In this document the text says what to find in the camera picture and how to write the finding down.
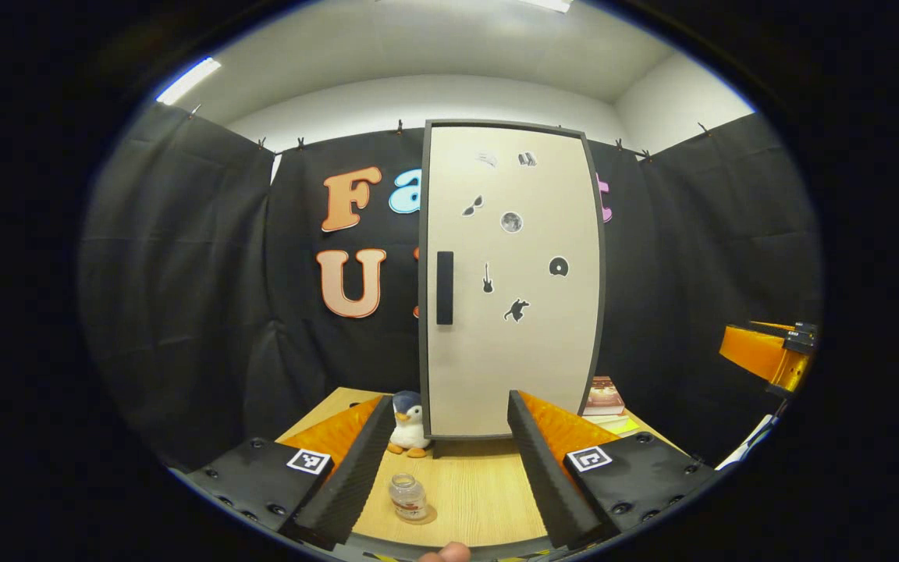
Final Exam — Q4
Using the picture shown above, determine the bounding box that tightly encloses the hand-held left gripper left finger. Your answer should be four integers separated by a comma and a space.
184, 394, 395, 548

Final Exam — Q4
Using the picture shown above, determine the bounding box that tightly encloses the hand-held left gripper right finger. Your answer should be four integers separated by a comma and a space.
506, 388, 720, 548

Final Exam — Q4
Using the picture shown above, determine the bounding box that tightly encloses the clear plastic bottle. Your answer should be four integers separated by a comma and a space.
388, 472, 428, 522

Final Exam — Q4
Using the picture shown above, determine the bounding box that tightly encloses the white cabinet door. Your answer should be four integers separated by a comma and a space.
426, 126, 601, 438

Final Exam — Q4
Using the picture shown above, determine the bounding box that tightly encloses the grey cabinet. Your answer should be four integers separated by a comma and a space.
417, 119, 606, 457

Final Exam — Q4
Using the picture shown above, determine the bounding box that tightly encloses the penguin plush toy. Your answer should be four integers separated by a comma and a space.
386, 390, 435, 459

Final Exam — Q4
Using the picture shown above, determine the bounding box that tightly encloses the stack of books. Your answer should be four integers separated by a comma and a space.
581, 375, 641, 436

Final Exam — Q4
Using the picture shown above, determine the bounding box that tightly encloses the white panel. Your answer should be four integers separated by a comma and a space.
719, 414, 778, 469

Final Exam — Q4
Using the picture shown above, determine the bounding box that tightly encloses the black backdrop cloth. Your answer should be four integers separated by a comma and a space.
79, 101, 823, 469

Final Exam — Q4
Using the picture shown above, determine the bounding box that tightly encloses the long ceiling light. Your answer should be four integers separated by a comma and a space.
155, 56, 222, 106

